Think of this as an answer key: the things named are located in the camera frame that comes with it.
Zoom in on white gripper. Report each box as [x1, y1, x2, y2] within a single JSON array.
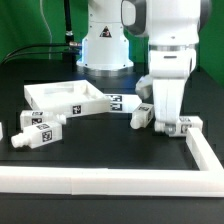
[[135, 46, 197, 124]]

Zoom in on black cables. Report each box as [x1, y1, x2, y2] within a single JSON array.
[[0, 41, 83, 66]]

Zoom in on white part at left edge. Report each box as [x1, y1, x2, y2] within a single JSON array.
[[0, 122, 3, 141]]

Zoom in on white square tabletop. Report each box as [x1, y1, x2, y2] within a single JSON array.
[[24, 80, 110, 118]]

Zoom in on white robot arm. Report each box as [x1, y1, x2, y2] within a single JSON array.
[[121, 0, 211, 124]]

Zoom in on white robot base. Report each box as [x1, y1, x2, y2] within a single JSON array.
[[77, 0, 134, 77]]

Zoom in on white marker base plate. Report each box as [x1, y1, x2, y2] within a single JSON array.
[[107, 94, 142, 113]]

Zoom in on white L-shaped obstacle fence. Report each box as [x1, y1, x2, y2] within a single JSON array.
[[0, 128, 224, 197]]

